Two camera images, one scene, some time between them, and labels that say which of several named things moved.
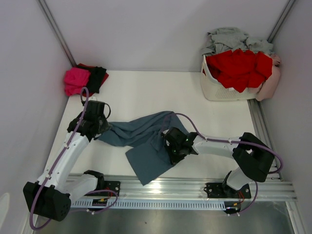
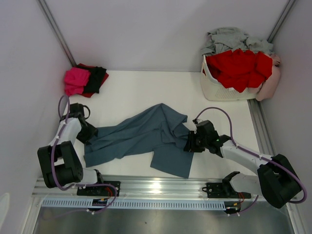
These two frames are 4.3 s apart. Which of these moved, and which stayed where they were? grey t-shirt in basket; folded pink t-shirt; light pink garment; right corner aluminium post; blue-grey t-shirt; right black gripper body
Moved: right black gripper body; blue-grey t-shirt
Stayed: light pink garment; right corner aluminium post; folded pink t-shirt; grey t-shirt in basket
